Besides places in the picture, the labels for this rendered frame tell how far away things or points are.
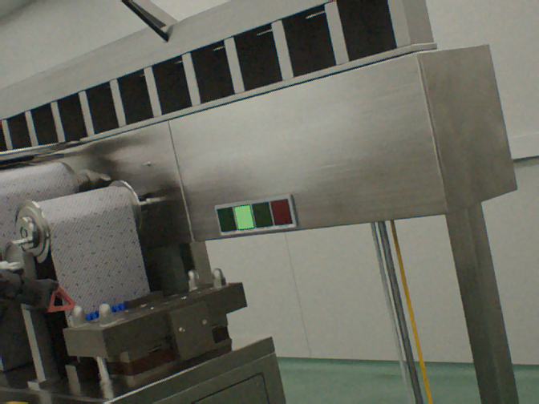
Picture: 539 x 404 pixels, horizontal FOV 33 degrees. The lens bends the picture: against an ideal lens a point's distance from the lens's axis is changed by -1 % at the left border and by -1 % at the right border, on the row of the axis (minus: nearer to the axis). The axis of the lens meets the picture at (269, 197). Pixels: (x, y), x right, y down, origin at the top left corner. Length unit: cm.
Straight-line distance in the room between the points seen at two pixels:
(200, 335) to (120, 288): 25
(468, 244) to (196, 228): 67
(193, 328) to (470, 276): 61
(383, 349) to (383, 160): 337
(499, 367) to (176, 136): 91
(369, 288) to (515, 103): 137
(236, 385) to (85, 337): 35
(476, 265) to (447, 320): 288
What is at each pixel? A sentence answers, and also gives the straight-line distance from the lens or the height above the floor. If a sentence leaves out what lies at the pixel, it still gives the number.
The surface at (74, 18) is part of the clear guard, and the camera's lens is 233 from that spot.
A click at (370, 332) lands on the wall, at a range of 507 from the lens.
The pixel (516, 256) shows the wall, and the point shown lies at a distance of 440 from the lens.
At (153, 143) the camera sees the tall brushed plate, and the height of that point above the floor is 139.
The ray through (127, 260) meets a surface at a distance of 218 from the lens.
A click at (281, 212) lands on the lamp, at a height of 118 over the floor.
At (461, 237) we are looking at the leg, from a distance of 186.
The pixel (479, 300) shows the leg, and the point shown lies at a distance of 187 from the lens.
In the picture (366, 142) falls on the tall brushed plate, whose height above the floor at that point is 130.
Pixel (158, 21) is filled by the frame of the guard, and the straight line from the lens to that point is 217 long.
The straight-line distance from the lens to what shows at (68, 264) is 209.
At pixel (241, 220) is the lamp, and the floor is 118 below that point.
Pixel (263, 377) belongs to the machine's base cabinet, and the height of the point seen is 81.
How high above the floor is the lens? 132
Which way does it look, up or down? 3 degrees down
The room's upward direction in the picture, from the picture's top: 12 degrees counter-clockwise
